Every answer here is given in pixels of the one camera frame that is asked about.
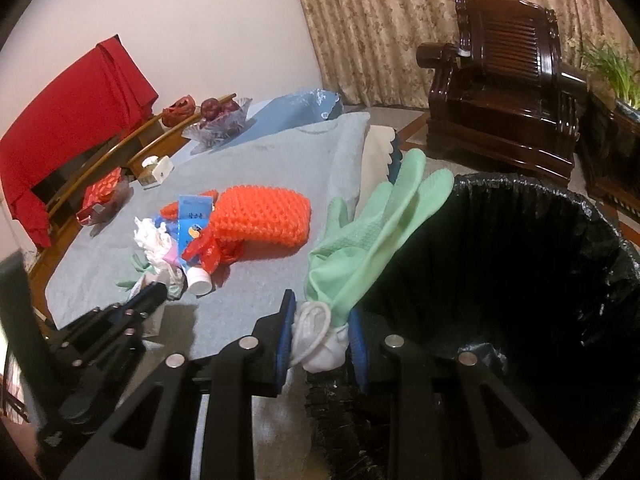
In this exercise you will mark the trash bin with black liner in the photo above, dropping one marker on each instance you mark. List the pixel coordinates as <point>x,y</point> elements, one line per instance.
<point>500,285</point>

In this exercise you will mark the glass fruit bowl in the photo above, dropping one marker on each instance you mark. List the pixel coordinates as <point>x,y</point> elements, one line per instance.
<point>220,127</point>

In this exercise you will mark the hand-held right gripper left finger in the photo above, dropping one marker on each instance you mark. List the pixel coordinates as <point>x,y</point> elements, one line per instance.
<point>286,330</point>

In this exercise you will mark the red plastic bag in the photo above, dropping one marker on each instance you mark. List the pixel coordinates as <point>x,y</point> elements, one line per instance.
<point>205,250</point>

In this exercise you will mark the green rubber glove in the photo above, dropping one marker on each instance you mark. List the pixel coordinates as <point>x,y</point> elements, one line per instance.
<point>131,261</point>
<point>370,245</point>

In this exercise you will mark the dark wooden armchair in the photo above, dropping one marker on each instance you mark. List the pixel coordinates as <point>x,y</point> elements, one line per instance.
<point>500,110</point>

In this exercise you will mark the red patterned bag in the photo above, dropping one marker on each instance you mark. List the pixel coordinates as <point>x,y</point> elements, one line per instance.
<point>100,192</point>

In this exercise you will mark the pink wrapper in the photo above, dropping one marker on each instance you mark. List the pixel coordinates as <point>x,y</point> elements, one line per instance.
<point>172,257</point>

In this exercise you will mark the light blue plastic sheet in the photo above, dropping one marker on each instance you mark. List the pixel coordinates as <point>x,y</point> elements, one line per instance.
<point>285,115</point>

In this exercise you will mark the dark wooden side table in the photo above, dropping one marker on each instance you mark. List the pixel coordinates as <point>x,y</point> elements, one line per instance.
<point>605,150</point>

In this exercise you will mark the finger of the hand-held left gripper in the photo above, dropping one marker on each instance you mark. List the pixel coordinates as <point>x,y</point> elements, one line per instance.
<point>112,342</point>
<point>150,294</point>

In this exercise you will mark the red cloth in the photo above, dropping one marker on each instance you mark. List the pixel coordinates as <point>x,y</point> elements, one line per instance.
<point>75,110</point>

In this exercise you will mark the dark blue plastic bag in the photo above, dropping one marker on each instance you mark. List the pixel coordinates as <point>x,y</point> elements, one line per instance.
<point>162,225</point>

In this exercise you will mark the small white cup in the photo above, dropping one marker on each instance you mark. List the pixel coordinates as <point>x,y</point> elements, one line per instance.
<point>463,52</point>

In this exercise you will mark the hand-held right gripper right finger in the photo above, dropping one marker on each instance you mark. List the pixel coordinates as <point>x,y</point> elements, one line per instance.
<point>357,355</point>

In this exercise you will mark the beige patterned curtain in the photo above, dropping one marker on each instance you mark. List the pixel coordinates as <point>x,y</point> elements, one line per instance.
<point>380,20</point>

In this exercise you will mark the red apple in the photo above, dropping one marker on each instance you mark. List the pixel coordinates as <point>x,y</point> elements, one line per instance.
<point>210,108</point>
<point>230,106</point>

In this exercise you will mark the small white box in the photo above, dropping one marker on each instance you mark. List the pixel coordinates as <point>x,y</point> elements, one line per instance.
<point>160,170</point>

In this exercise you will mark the light blue tablecloth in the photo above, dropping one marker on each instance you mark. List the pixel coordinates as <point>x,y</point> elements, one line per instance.
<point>280,160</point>

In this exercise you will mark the orange nubby mat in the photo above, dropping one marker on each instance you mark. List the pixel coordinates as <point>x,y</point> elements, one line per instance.
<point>260,215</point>

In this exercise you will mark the green potted plant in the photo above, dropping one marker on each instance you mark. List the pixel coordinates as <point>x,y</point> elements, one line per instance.
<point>610,70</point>

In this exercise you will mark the blue card packet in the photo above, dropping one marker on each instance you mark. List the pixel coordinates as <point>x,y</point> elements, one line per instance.
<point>194,215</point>

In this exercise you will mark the cream scalloped cloth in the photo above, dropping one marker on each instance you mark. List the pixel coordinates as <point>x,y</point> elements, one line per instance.
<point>375,155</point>

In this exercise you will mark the blue patterned plant tray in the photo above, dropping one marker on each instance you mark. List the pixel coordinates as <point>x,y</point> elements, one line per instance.
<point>629,110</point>

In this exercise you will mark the wooden dining chair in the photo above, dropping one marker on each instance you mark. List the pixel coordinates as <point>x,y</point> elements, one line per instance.
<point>165,132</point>

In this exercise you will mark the white tissue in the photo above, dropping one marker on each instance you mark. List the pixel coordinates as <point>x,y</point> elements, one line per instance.
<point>150,237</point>

